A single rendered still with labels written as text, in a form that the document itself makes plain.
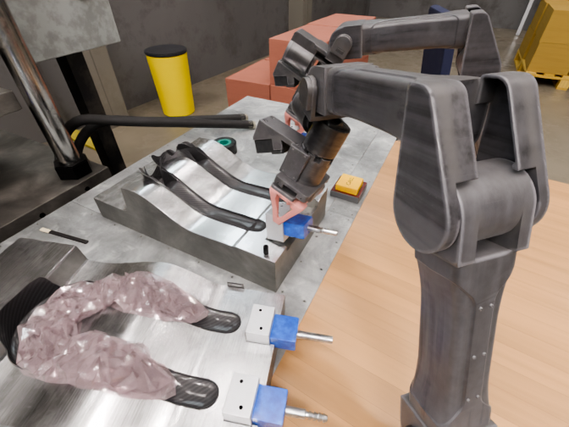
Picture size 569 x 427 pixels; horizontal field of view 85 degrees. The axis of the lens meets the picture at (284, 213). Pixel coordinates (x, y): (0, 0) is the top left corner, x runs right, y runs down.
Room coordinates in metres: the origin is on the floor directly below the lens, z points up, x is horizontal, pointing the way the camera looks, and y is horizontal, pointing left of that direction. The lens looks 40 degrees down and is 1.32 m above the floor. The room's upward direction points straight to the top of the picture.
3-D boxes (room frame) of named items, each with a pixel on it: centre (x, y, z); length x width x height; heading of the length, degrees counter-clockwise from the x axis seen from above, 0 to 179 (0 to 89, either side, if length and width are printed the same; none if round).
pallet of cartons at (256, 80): (3.14, -0.18, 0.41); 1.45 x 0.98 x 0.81; 147
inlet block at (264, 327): (0.25, -0.01, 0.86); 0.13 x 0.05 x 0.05; 80
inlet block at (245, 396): (0.15, 0.01, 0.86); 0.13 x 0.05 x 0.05; 80
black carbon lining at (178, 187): (0.58, 0.17, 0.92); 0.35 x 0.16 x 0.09; 63
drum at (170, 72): (3.22, 1.11, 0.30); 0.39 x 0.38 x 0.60; 58
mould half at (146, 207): (0.60, 0.18, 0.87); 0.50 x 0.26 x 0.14; 63
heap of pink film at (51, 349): (0.25, 0.26, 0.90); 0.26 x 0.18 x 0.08; 80
